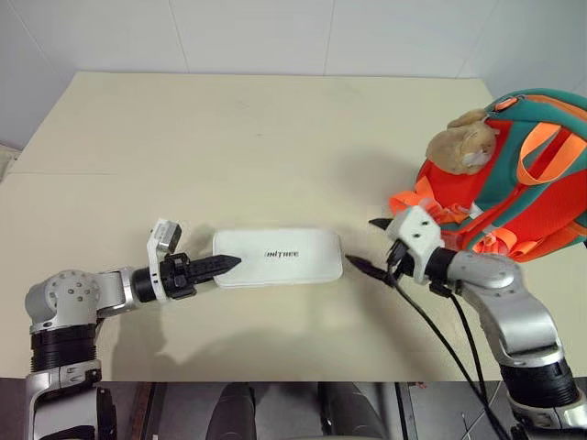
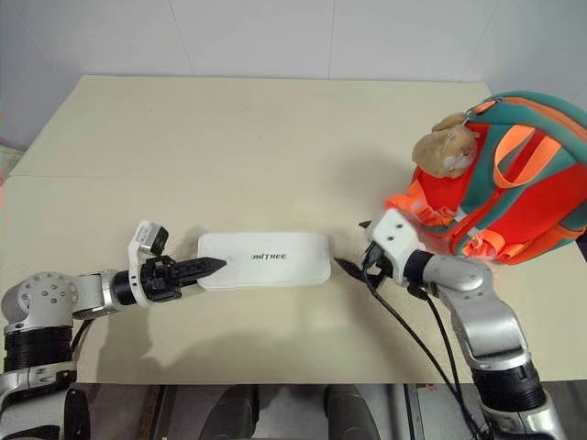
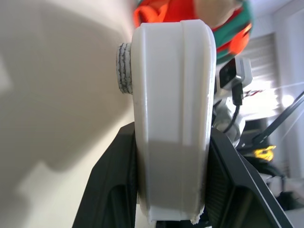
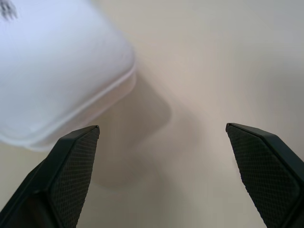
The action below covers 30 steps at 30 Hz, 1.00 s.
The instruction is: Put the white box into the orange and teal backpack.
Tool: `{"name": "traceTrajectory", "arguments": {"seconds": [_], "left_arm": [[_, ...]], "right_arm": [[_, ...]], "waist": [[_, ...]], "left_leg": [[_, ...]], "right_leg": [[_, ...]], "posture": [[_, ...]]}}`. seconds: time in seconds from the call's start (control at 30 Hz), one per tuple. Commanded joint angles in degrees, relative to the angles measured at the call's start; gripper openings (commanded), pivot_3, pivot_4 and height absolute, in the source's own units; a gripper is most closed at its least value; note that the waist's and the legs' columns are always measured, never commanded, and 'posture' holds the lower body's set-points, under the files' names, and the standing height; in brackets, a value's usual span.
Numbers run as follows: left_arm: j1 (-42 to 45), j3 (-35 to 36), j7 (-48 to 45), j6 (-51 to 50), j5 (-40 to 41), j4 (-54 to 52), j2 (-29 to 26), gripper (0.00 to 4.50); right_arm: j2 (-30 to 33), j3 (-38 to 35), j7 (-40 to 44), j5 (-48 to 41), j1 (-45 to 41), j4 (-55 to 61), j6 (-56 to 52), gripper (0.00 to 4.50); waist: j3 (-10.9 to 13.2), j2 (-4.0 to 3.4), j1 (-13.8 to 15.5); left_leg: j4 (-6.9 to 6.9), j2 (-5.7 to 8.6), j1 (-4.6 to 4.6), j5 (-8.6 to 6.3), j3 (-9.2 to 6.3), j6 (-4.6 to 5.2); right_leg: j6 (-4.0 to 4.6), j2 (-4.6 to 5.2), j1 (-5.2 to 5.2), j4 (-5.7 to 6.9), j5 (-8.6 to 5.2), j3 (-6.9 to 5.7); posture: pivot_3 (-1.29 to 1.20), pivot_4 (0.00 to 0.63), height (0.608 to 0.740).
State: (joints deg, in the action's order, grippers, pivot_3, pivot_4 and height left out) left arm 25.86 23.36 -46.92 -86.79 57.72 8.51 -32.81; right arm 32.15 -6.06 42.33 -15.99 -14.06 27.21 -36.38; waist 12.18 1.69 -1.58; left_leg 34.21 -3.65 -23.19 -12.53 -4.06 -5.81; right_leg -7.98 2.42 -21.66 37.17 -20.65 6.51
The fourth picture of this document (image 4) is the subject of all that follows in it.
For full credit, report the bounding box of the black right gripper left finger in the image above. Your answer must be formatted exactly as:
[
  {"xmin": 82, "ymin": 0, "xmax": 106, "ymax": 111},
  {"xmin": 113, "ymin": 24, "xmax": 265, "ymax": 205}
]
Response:
[{"xmin": 0, "ymin": 125, "xmax": 101, "ymax": 228}]

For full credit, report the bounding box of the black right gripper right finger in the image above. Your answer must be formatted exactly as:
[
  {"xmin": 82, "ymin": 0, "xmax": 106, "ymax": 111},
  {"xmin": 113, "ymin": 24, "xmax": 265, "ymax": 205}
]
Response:
[{"xmin": 225, "ymin": 122, "xmax": 304, "ymax": 228}]

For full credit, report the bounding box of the white box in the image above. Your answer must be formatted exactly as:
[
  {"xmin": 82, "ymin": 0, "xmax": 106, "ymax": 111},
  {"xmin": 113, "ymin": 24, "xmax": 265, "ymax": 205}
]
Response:
[{"xmin": 0, "ymin": 0, "xmax": 138, "ymax": 152}]

